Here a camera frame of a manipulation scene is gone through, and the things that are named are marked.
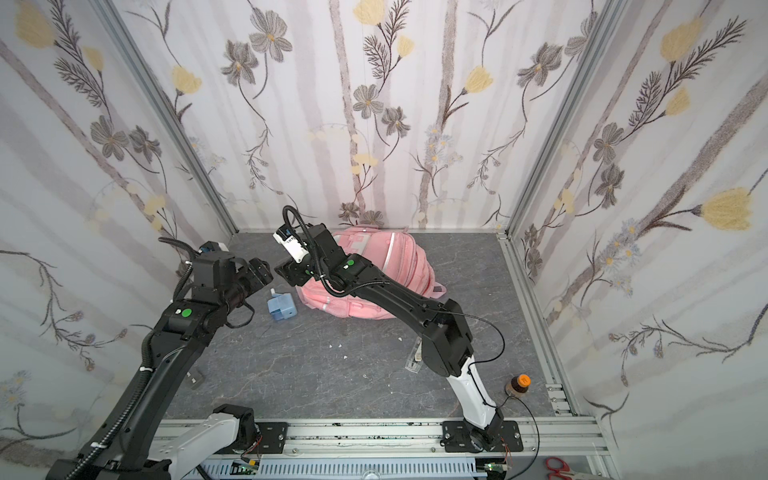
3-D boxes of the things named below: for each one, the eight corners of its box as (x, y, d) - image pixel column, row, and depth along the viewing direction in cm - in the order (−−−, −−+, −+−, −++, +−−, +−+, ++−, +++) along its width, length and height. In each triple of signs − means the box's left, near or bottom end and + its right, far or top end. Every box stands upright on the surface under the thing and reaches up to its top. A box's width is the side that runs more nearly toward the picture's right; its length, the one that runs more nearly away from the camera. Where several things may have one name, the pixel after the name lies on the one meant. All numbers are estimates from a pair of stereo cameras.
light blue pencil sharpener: (267, 320, 96) (263, 313, 93) (274, 295, 102) (270, 288, 99) (295, 320, 96) (291, 313, 93) (300, 295, 102) (297, 288, 99)
